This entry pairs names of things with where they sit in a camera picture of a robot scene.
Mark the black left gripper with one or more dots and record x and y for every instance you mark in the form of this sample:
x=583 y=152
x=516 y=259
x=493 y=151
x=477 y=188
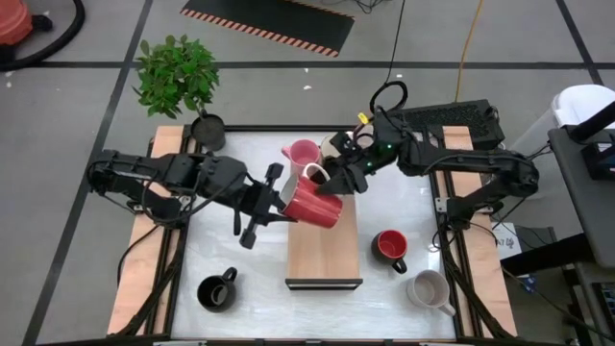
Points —
x=254 y=199

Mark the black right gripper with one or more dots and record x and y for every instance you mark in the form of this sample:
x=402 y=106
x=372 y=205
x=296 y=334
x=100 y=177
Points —
x=358 y=154

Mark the pink mug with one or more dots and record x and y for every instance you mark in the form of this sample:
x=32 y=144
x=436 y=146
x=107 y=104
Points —
x=302 y=153

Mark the black mug red inside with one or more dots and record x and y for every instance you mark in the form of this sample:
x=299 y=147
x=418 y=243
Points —
x=390 y=245

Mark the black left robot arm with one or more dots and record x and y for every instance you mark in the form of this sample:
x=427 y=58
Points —
x=144 y=170

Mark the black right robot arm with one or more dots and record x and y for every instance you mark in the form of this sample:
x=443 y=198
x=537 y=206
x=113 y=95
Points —
x=480 y=161

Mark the beige mug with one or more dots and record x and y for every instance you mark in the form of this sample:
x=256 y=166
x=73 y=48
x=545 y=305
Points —
x=427 y=290

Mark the white paper label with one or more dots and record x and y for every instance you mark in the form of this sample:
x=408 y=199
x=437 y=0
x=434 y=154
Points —
x=507 y=240

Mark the light wooden side board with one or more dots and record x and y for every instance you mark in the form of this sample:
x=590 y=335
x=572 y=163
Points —
x=492 y=288
x=127 y=288

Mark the green potted plant black pot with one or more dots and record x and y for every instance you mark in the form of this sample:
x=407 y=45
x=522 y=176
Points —
x=175 y=77

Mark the black hazard-striped floor mat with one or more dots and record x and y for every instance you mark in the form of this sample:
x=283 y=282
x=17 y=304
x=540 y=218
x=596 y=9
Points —
x=269 y=19

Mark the black desk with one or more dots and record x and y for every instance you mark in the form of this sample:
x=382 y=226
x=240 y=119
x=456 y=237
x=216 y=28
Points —
x=586 y=206

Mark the white plastic bin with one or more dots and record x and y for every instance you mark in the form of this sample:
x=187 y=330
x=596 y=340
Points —
x=581 y=103

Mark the orange-red vacuum cleaner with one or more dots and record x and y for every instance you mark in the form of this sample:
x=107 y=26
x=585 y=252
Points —
x=12 y=21

